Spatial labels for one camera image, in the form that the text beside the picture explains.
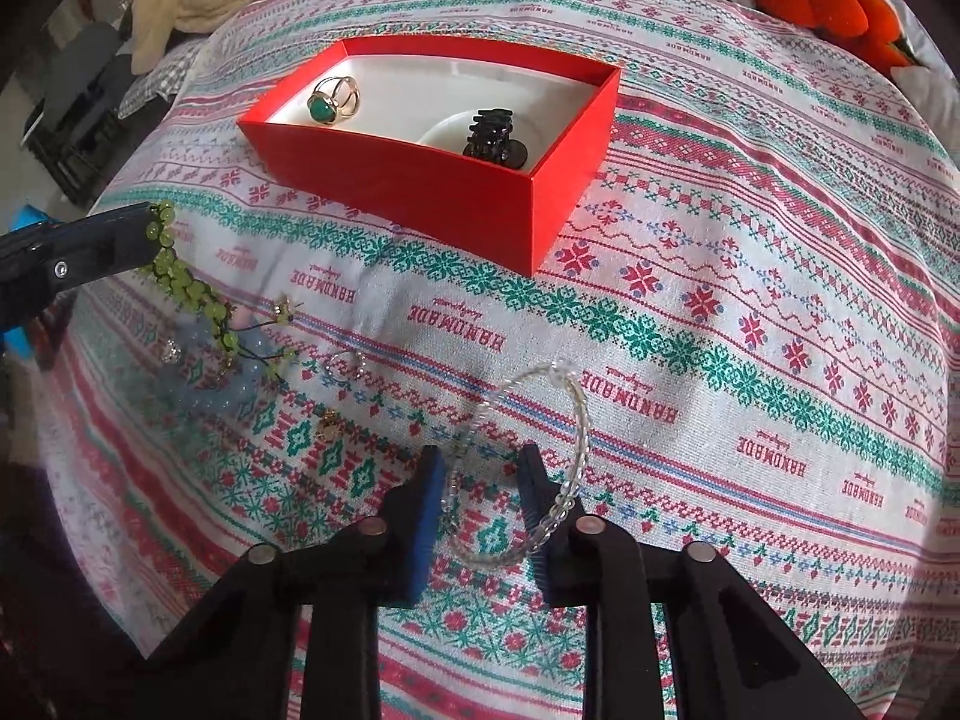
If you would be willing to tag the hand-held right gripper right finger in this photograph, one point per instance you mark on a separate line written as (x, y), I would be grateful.
(536, 510)

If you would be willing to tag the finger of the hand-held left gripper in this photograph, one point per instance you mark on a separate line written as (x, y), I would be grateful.
(97, 251)

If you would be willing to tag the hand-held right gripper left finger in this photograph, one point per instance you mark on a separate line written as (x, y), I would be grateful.
(424, 525)

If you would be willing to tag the small gold earring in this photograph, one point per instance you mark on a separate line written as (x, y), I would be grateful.
(328, 427)

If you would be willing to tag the red cardboard box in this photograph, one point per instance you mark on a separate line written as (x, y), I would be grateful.
(420, 195)

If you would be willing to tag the small crystal stud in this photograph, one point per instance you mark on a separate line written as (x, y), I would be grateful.
(172, 351)

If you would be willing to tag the dark plastic crate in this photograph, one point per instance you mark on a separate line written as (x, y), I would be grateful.
(75, 112)

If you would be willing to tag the grey checked cloth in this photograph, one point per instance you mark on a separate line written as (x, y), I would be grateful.
(154, 79)

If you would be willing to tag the patterned woven tablecloth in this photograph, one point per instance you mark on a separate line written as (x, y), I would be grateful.
(712, 390)

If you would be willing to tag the white deer print pillow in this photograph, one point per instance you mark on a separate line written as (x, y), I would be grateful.
(930, 105)

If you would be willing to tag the orange plush toy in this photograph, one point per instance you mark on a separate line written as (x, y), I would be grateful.
(817, 7)

